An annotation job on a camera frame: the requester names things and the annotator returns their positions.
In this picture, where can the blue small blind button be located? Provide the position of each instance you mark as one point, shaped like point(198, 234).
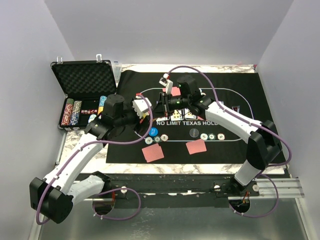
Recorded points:
point(153, 132)

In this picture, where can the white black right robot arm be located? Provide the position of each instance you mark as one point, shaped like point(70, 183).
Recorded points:
point(263, 144)

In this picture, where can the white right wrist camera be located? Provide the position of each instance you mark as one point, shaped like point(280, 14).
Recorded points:
point(167, 83)

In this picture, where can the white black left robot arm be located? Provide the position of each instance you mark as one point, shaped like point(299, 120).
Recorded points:
point(54, 196)

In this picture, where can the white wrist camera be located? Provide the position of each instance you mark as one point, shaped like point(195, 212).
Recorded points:
point(167, 83)
point(141, 106)

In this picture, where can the red backed playing card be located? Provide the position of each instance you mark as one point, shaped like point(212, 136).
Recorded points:
point(175, 91)
point(153, 153)
point(197, 146)

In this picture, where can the light blue chip stack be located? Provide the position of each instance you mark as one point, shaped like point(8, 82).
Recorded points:
point(102, 100)

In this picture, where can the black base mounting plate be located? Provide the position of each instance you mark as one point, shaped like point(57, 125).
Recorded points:
point(147, 182)

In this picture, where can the yellow white chip stack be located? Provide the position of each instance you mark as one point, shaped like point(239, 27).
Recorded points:
point(100, 109)

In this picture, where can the nine of clubs card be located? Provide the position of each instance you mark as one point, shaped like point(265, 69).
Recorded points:
point(177, 115)

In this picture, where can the red white poker chip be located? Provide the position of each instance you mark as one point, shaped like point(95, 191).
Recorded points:
point(221, 136)
point(164, 137)

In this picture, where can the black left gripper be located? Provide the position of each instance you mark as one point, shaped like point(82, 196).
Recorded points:
point(137, 121)

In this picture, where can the red dice row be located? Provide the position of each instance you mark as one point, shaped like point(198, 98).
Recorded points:
point(89, 111)

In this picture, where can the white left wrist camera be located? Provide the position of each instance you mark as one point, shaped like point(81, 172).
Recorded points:
point(141, 106)

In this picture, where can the green white poker chip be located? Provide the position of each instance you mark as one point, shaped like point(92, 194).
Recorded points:
point(211, 136)
point(157, 139)

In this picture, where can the white green chip stack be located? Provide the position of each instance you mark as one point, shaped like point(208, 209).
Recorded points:
point(92, 117)

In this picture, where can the blue white chip stack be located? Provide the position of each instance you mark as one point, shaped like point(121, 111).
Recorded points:
point(74, 118)

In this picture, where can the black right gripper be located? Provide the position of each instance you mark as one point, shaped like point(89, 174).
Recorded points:
point(159, 111)

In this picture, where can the black aluminium chip case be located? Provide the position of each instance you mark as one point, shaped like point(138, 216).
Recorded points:
point(85, 81)

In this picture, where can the black dealer button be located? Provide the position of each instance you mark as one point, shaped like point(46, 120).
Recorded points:
point(194, 133)

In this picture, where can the red white chip stack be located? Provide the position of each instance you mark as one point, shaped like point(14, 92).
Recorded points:
point(67, 114)

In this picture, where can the black poker table mat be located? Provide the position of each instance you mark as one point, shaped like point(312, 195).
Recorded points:
point(242, 92)

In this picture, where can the aluminium extrusion rail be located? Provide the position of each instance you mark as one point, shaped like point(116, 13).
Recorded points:
point(265, 188)

